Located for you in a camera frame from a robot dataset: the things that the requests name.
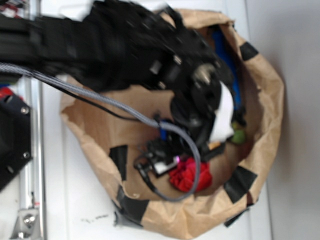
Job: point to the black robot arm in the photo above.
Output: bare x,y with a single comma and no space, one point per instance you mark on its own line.
120,44

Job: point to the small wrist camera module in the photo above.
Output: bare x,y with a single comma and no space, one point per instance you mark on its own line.
159,157

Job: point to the aluminium frame rail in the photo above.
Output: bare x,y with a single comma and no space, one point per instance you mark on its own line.
32,177

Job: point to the brown paper bag bin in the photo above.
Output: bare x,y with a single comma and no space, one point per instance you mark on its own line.
237,176

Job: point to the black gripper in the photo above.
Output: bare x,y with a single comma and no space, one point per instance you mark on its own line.
201,81

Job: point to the blue plastic bottle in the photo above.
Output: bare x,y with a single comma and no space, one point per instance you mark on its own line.
223,53

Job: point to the green plush bird toy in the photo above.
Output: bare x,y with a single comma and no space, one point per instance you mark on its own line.
239,136

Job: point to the red paper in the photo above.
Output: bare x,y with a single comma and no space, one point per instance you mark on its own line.
183,176

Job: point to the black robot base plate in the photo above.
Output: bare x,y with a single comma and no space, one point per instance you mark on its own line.
15,135

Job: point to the metal corner bracket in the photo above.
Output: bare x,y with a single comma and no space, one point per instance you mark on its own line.
27,225

